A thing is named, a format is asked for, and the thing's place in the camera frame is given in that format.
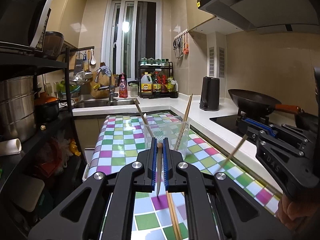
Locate large steel stock pot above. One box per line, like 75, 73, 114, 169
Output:
0, 75, 36, 142

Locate black electric kettle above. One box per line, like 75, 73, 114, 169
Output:
200, 76, 220, 111

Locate wooden cutting board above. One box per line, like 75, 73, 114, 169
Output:
91, 62, 115, 99

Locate dark bowl on shelf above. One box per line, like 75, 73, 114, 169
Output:
43, 31, 64, 60

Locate steel kitchen sink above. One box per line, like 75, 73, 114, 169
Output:
74, 99, 136, 108

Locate range hood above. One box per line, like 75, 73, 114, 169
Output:
197, 0, 319, 34

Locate glass jar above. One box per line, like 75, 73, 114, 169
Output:
129, 82, 139, 98

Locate checkered plastic table cover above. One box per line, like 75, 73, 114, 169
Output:
86, 113, 283, 240

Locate hanging utensils on hooks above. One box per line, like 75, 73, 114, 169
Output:
172, 29, 189, 59

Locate white paper roll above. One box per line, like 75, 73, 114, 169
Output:
0, 138, 22, 156

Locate red dish soap bottle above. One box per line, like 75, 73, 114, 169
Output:
119, 74, 128, 98

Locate clear plastic utensil holder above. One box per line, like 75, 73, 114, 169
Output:
143, 118, 190, 160

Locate wooden chopstick two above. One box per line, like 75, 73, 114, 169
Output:
165, 191, 181, 240

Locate wooden chopstick one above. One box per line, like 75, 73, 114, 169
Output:
134, 99, 155, 138

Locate wooden chopstick seven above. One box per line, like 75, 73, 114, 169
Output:
174, 94, 193, 151

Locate microwave oven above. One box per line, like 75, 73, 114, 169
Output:
1, 0, 52, 51

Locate person's right hand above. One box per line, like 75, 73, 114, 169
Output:
276, 194, 319, 232

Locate black shelving rack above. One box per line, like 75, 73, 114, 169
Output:
1, 49, 85, 239

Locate black wok orange handle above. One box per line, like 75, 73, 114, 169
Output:
228, 89, 304, 116

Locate orange lidded black pot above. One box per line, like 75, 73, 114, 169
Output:
34, 92, 60, 122

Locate wooden chopstick six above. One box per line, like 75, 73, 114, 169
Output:
216, 134, 248, 172

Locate chrome sink faucet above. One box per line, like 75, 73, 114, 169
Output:
93, 62, 118, 101

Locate yellow cooking oil jug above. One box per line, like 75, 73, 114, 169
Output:
140, 72, 153, 96

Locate black condiment rack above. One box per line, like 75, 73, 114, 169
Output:
138, 58, 178, 99

